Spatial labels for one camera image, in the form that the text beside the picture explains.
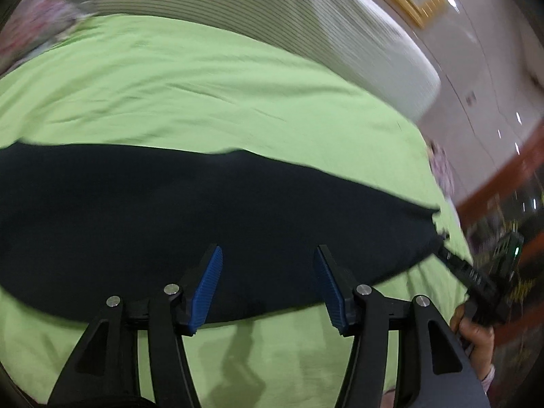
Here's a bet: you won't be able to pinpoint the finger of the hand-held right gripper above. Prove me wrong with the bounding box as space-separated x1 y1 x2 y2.
431 209 496 303

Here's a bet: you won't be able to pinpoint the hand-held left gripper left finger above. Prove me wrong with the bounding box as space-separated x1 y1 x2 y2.
48 244 224 408

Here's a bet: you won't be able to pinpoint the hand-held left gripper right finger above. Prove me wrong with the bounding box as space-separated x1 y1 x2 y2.
313 245 490 408

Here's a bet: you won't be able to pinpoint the black pants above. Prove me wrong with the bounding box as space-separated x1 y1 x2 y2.
0 142 445 328

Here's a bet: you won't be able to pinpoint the person's right hand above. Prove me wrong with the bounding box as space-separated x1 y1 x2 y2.
449 306 496 381

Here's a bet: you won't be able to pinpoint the floral bedding edge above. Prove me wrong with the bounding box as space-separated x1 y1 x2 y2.
427 140 457 205

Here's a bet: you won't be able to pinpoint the green bed sheet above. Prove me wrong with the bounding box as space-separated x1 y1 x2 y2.
0 14 474 406

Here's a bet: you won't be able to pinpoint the floral pillow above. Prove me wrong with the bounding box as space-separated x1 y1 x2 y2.
0 0 100 75

